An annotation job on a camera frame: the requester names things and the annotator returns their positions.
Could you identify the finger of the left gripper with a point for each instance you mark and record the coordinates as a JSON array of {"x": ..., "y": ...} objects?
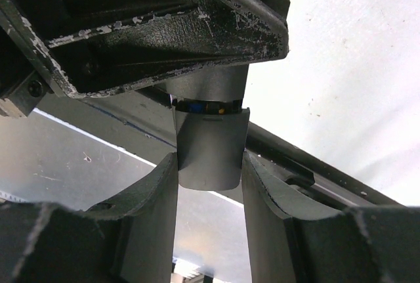
[{"x": 100, "y": 48}]

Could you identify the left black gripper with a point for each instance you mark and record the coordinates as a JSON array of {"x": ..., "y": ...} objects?
[{"x": 22, "y": 87}]

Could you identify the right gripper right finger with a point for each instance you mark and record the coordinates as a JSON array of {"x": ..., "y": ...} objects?
[{"x": 293, "y": 238}]

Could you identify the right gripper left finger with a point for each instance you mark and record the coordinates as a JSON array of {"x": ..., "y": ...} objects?
[{"x": 126, "y": 238}]

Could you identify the black battery compartment cover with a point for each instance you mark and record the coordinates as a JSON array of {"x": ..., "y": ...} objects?
[{"x": 210, "y": 149}]

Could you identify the blue AAA battery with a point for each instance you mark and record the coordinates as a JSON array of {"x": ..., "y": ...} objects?
[{"x": 196, "y": 108}]

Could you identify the black remote control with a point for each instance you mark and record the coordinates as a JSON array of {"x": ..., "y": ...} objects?
[{"x": 224, "y": 85}]

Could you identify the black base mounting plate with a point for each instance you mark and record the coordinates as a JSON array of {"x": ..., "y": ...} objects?
[{"x": 142, "y": 123}]

